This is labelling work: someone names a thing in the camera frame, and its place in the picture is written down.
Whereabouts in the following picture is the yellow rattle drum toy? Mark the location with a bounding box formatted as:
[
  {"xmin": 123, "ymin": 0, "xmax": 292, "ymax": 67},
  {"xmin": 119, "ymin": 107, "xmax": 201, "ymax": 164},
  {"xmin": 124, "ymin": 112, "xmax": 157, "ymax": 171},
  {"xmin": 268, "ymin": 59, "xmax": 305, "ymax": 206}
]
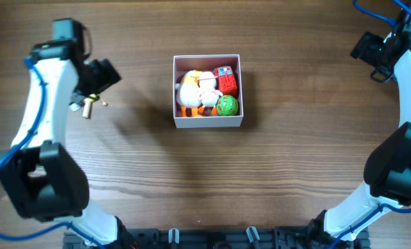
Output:
[{"xmin": 82, "ymin": 94, "xmax": 109, "ymax": 119}]

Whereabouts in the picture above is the white plush duck yellow hat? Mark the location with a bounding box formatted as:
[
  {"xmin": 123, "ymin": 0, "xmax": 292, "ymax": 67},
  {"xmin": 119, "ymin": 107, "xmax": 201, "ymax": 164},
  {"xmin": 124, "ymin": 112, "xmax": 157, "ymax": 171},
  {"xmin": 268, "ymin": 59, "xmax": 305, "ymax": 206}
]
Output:
[{"xmin": 175, "ymin": 70, "xmax": 202, "ymax": 118}]

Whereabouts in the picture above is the white duck with pink hat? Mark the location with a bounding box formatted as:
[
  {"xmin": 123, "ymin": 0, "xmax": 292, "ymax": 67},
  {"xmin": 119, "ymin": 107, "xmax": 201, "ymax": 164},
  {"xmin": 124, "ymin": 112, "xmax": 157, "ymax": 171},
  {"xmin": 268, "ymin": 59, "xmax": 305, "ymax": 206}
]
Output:
[{"xmin": 198, "ymin": 71, "xmax": 223, "ymax": 116}]

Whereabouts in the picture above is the red toy fire truck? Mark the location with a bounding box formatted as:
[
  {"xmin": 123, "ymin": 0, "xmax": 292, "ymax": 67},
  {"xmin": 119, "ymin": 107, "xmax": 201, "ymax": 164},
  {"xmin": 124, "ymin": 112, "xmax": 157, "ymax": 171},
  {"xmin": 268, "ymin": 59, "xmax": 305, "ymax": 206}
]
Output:
[{"xmin": 214, "ymin": 66, "xmax": 238, "ymax": 97}]

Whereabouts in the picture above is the green ball with red numbers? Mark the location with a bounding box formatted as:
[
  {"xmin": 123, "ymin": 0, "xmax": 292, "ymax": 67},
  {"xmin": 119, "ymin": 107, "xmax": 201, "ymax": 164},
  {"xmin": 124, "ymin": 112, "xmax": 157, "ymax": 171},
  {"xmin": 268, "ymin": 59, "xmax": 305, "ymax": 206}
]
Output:
[{"xmin": 216, "ymin": 95, "xmax": 239, "ymax": 116}]

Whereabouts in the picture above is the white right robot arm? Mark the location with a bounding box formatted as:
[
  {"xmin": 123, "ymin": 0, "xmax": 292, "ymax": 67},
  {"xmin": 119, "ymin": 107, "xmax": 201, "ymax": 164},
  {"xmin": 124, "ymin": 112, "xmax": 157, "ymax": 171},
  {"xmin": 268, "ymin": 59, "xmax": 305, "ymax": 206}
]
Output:
[{"xmin": 303, "ymin": 0, "xmax": 411, "ymax": 248}]

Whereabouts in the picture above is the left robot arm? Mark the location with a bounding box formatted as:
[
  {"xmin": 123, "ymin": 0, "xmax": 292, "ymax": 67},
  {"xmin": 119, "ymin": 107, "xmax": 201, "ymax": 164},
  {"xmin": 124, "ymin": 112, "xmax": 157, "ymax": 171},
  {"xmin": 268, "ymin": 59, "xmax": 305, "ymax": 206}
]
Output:
[{"xmin": 0, "ymin": 18, "xmax": 136, "ymax": 248}]

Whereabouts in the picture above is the white box with pink interior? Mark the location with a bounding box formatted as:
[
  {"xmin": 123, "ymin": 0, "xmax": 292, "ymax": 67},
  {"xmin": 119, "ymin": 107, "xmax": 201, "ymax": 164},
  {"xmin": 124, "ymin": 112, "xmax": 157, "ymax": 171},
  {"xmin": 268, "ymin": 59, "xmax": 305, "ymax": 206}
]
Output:
[{"xmin": 172, "ymin": 55, "xmax": 244, "ymax": 128}]

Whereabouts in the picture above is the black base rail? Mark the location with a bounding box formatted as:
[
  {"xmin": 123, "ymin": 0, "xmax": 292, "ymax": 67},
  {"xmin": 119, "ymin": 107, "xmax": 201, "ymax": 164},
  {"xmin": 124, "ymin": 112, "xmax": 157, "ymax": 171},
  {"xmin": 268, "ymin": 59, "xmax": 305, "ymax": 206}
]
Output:
[{"xmin": 62, "ymin": 224, "xmax": 371, "ymax": 249}]

